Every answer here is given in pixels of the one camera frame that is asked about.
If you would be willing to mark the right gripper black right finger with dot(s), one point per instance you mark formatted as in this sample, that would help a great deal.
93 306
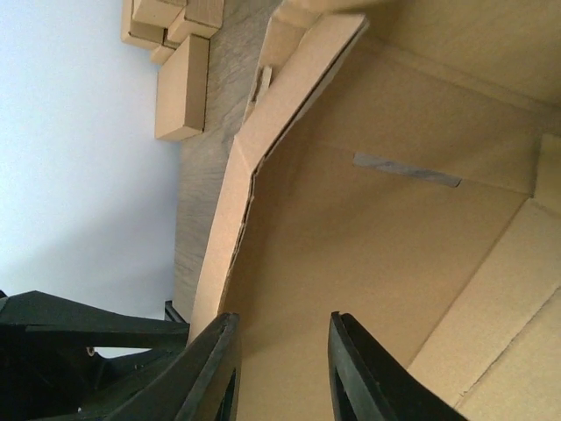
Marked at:
368 383

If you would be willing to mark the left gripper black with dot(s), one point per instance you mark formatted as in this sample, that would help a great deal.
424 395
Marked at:
66 360

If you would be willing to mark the folded cardboard box left stack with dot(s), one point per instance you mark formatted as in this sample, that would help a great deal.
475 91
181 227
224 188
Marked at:
138 34

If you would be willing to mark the folded cardboard box stack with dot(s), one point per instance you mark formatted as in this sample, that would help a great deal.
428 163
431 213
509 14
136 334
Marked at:
202 18
138 34

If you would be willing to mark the flat folded cardboard box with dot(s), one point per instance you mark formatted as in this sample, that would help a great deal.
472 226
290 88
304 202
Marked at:
182 91

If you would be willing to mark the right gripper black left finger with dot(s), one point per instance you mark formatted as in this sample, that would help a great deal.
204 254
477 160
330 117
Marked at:
201 384

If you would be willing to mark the folded cardboard box middle stack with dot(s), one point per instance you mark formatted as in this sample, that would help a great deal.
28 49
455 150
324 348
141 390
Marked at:
202 18

